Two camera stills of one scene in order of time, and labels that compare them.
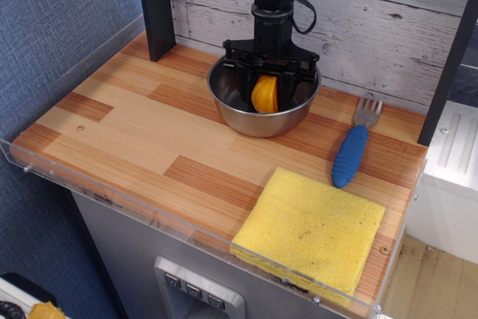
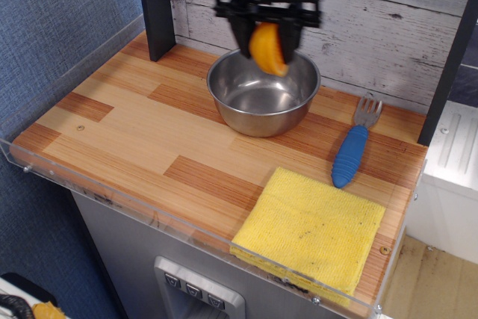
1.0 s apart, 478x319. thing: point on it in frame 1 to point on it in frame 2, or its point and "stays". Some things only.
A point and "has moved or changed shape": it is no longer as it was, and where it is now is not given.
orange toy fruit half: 265,94 has moved or changed shape
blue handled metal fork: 352,149 stays
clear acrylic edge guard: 211,249 stays
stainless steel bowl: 224,89 stays
